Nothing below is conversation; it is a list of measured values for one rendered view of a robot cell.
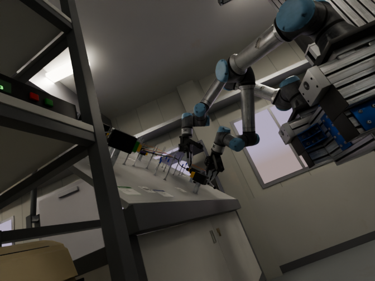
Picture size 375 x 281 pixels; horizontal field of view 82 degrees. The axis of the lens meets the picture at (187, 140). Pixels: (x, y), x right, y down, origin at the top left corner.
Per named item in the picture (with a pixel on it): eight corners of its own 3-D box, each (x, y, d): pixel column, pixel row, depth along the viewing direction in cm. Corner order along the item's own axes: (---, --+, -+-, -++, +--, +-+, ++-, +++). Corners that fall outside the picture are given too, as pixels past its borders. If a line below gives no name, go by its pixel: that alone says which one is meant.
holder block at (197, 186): (208, 201, 101) (217, 181, 102) (187, 189, 107) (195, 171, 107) (212, 200, 105) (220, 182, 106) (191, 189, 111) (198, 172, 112)
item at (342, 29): (354, 54, 89) (340, 38, 93) (375, 24, 75) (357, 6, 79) (319, 70, 90) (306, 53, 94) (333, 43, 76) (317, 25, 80)
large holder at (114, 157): (72, 154, 78) (90, 117, 79) (119, 169, 85) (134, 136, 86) (71, 158, 72) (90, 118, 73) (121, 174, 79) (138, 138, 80)
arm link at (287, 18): (323, -6, 82) (230, 67, 128) (299, -16, 74) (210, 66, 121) (332, 22, 80) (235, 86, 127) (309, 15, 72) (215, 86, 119)
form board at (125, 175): (125, 210, 53) (129, 203, 53) (-24, 105, 101) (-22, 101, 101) (235, 201, 156) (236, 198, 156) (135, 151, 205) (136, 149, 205)
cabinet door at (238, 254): (263, 272, 136) (236, 210, 151) (248, 313, 87) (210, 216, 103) (259, 273, 136) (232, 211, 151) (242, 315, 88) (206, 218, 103)
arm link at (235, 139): (251, 137, 121) (238, 131, 129) (236, 140, 115) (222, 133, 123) (248, 150, 123) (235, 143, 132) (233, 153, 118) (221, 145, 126)
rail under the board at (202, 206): (241, 207, 153) (238, 199, 156) (139, 231, 50) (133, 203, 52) (234, 210, 155) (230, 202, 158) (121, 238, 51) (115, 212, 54)
